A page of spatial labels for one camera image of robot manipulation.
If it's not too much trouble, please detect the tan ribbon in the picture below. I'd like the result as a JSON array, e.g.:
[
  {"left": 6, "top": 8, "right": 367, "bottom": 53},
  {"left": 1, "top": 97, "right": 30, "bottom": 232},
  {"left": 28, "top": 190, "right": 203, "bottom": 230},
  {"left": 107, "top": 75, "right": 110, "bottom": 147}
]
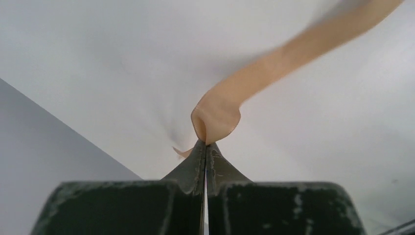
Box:
[{"left": 190, "top": 0, "right": 401, "bottom": 145}]

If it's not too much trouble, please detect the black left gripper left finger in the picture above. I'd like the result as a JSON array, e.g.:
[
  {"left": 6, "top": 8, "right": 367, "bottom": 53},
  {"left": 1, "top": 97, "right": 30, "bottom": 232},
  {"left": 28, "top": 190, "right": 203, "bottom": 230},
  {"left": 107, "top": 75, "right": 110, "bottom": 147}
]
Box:
[{"left": 161, "top": 140, "right": 206, "bottom": 195}]

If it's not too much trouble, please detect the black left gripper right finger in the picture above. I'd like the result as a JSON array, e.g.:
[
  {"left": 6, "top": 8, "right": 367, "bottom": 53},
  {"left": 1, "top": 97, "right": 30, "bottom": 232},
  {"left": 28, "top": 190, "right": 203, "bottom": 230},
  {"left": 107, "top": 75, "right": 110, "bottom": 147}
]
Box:
[{"left": 206, "top": 143, "right": 252, "bottom": 196}]

